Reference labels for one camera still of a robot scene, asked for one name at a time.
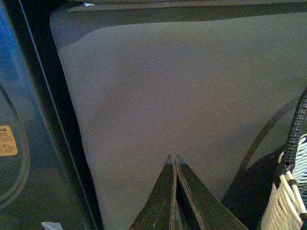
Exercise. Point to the grey front-load washing machine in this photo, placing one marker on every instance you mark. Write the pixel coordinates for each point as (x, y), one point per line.
(49, 179)

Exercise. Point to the black basket handle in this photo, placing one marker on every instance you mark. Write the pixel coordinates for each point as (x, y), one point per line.
(287, 162)

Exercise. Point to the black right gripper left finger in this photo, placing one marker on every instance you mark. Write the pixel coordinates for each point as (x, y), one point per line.
(159, 212)

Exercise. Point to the orange warning sticker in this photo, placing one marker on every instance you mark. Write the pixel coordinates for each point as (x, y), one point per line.
(8, 145)

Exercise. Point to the white woven laundry basket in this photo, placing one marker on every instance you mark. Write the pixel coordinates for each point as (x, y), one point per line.
(287, 206)

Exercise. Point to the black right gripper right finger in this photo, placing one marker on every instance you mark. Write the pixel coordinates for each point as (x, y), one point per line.
(198, 207)

